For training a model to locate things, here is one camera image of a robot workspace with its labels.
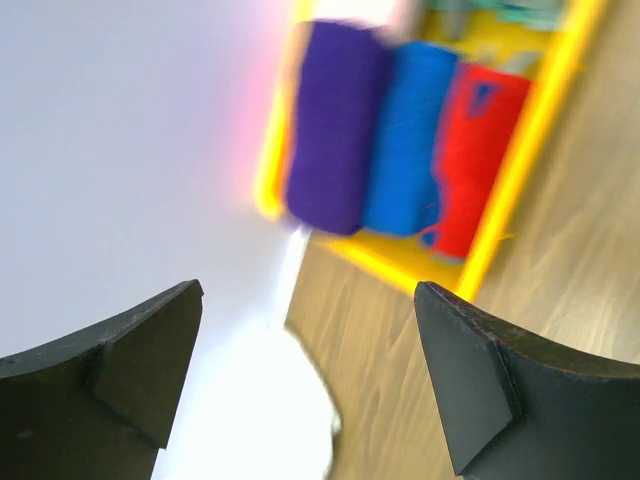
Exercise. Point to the yellow plastic basket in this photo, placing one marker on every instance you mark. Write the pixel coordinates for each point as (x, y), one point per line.
(403, 263)

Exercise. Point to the purple towel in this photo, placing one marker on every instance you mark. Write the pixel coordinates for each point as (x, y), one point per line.
(342, 82)

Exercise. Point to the white towel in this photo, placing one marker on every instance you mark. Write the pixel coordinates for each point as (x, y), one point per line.
(256, 405)

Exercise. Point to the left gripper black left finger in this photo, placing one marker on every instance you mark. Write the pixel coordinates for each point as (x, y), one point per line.
(100, 402)

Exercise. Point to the red rolled towel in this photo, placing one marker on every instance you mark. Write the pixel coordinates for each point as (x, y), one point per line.
(480, 113)

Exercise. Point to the blue rolled towel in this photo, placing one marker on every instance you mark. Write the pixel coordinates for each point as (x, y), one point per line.
(402, 197)

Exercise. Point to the teal mint rolled towel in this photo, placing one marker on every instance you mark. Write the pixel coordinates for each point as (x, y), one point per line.
(538, 15)

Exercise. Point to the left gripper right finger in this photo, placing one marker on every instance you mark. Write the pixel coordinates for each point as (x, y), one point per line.
(516, 405)

